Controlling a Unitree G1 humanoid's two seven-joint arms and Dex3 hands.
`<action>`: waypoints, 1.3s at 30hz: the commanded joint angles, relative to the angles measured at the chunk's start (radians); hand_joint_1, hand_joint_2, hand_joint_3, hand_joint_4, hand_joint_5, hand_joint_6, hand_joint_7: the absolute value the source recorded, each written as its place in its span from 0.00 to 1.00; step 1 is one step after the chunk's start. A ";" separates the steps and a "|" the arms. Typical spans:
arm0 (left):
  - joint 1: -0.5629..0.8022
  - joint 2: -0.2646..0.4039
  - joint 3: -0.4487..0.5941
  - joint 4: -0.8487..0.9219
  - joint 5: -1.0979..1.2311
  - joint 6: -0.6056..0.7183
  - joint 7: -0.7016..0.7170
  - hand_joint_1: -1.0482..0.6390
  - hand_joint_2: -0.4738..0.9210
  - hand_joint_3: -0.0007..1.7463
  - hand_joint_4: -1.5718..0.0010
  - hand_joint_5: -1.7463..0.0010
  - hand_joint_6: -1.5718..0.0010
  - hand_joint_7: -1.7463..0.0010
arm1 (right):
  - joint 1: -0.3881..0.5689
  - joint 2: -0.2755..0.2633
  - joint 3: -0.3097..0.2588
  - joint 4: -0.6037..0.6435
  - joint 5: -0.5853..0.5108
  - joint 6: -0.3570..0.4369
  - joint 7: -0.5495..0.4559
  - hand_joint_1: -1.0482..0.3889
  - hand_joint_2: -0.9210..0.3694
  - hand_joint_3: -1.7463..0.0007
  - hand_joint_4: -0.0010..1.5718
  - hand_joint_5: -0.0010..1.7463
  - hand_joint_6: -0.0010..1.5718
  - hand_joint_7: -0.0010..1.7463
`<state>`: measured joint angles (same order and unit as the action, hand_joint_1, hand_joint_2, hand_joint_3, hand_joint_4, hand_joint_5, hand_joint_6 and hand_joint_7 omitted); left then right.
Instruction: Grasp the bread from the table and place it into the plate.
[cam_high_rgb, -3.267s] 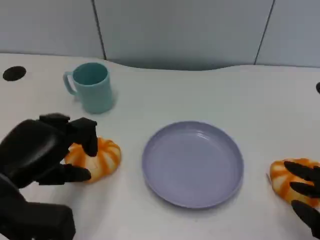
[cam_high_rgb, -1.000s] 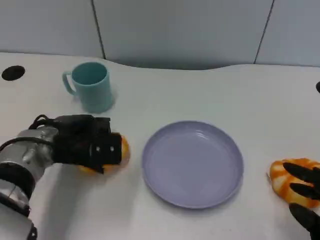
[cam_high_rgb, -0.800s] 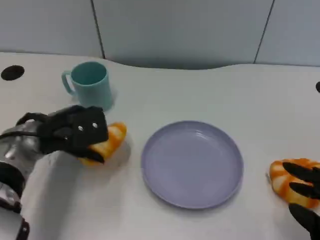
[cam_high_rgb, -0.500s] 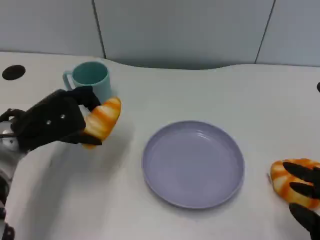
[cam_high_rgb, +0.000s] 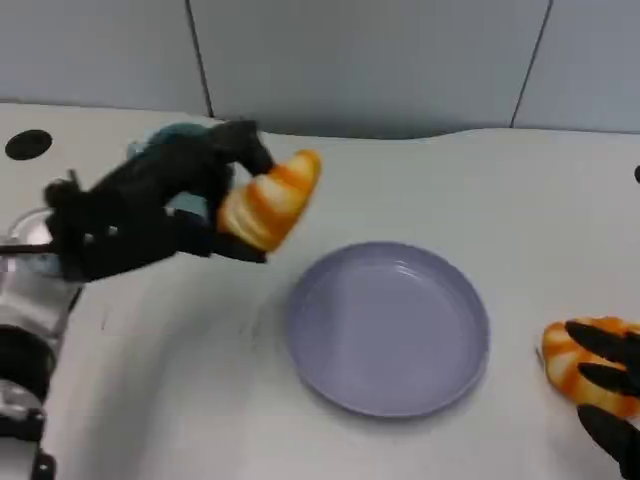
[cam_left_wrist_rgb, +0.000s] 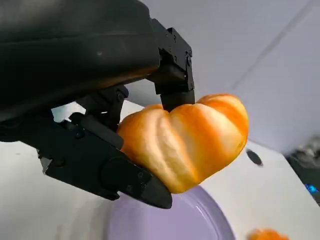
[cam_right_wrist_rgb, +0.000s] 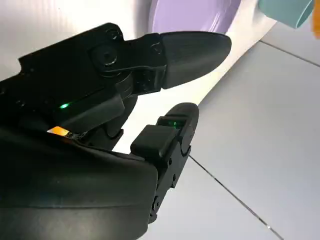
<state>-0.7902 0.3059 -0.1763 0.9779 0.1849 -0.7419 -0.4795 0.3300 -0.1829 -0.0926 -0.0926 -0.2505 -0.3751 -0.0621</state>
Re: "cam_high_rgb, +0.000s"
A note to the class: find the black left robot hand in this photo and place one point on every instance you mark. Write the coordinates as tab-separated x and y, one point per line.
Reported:
150	210

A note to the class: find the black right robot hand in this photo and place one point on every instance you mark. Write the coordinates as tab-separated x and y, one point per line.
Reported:
612	380

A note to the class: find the orange white toy bread roll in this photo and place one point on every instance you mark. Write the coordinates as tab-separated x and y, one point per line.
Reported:
570	360
272	200

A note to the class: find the pale green mug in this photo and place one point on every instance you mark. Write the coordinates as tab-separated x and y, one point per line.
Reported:
172	137

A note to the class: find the lilac plate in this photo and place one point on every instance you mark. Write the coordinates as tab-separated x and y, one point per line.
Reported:
388	329

